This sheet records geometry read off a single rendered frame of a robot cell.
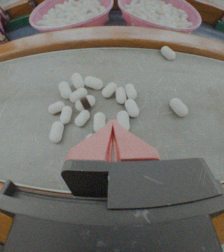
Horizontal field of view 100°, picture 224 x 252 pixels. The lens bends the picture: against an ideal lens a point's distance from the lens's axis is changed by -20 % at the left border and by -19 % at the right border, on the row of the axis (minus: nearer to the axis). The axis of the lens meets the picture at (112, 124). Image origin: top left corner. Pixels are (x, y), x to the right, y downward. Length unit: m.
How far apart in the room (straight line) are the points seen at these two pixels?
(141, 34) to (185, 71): 0.13
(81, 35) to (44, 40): 0.09
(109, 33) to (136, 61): 0.09
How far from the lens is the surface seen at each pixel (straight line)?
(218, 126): 0.30
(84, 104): 0.20
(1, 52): 0.43
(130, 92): 0.21
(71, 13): 0.48
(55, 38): 0.33
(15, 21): 0.72
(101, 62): 0.27
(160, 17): 0.47
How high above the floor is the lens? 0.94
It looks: 76 degrees down
